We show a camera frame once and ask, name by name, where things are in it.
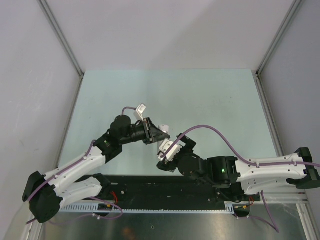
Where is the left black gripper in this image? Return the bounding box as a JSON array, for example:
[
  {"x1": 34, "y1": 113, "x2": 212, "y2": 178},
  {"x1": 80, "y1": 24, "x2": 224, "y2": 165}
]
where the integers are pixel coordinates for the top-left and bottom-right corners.
[{"x1": 120, "y1": 118, "x2": 169, "y2": 146}]

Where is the white remote control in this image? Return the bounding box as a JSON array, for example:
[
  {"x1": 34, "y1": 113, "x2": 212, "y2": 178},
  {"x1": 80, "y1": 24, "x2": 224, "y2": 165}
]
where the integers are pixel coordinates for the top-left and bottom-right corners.
[{"x1": 157, "y1": 124, "x2": 170, "y2": 162}]

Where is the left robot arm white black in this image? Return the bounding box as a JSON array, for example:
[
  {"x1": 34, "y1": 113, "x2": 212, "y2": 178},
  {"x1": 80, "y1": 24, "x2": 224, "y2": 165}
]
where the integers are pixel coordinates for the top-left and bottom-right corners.
[{"x1": 22, "y1": 115, "x2": 170, "y2": 223}]

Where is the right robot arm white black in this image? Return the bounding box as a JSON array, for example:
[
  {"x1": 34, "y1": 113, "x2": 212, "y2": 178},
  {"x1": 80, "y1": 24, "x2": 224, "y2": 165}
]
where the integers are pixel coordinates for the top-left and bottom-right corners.
[{"x1": 157, "y1": 136, "x2": 320, "y2": 201}]

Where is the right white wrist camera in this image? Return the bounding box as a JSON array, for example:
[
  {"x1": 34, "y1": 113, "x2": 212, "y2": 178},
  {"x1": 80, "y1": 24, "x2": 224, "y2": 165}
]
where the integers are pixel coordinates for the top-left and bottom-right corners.
[{"x1": 157, "y1": 138, "x2": 182, "y2": 162}]

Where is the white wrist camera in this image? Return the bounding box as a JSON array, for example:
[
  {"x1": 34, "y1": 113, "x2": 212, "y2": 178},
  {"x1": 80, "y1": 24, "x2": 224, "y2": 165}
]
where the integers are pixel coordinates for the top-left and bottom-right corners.
[
  {"x1": 157, "y1": 138, "x2": 182, "y2": 162},
  {"x1": 133, "y1": 103, "x2": 147, "y2": 121}
]

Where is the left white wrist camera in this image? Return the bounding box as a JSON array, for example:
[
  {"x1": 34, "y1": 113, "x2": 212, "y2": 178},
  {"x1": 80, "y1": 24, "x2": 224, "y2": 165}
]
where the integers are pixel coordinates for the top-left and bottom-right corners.
[{"x1": 133, "y1": 103, "x2": 147, "y2": 121}]

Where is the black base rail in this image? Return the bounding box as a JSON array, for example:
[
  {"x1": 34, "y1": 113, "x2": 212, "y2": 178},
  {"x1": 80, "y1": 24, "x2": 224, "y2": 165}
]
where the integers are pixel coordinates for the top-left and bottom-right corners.
[{"x1": 97, "y1": 175, "x2": 261, "y2": 210}]

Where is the grey slotted cable duct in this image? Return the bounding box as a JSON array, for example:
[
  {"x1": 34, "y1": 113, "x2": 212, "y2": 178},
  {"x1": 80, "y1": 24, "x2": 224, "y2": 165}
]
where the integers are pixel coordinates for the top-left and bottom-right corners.
[{"x1": 59, "y1": 201, "x2": 250, "y2": 214}]

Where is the left aluminium frame post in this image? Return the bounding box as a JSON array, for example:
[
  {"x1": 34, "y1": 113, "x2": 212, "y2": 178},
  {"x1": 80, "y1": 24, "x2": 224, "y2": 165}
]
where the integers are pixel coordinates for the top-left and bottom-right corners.
[{"x1": 37, "y1": 0, "x2": 85, "y2": 78}]

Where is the aluminium frame post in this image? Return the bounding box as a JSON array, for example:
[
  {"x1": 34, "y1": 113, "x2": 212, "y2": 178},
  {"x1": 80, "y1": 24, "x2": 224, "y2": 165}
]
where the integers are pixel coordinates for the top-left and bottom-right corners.
[
  {"x1": 37, "y1": 0, "x2": 85, "y2": 78},
  {"x1": 255, "y1": 0, "x2": 306, "y2": 77}
]

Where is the right aluminium frame post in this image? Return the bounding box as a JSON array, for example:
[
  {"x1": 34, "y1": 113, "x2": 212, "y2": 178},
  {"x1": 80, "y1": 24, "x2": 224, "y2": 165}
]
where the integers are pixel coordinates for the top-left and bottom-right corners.
[{"x1": 255, "y1": 0, "x2": 306, "y2": 77}]

